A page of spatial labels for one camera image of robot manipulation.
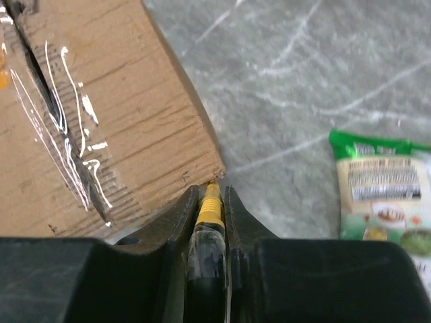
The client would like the green snack bag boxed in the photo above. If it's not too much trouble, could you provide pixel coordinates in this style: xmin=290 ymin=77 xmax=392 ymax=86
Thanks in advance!
xmin=329 ymin=129 xmax=430 ymax=291

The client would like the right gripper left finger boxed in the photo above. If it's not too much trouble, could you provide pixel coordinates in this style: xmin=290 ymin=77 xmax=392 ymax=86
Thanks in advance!
xmin=1 ymin=186 xmax=199 ymax=322

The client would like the brown cardboard express box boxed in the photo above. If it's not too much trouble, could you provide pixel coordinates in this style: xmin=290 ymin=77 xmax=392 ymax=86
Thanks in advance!
xmin=1 ymin=1 xmax=226 ymax=238

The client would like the yellow utility knife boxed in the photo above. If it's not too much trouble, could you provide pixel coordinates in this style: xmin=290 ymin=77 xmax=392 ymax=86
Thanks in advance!
xmin=183 ymin=181 xmax=228 ymax=322

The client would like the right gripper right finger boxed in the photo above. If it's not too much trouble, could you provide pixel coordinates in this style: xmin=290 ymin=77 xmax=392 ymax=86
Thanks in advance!
xmin=224 ymin=186 xmax=430 ymax=322

